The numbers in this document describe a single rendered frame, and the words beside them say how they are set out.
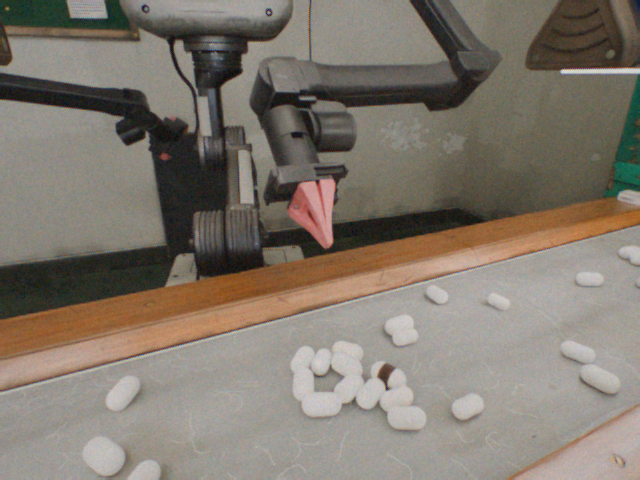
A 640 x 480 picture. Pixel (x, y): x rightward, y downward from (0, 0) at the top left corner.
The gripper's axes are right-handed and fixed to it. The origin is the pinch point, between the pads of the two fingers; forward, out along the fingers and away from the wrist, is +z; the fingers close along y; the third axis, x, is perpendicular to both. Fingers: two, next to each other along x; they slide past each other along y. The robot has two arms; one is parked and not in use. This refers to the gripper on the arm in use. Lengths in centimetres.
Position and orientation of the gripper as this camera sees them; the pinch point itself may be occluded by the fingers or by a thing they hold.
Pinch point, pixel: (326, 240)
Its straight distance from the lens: 48.8
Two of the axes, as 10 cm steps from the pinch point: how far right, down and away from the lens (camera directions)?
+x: -2.9, 4.8, 8.3
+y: 9.0, -1.5, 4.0
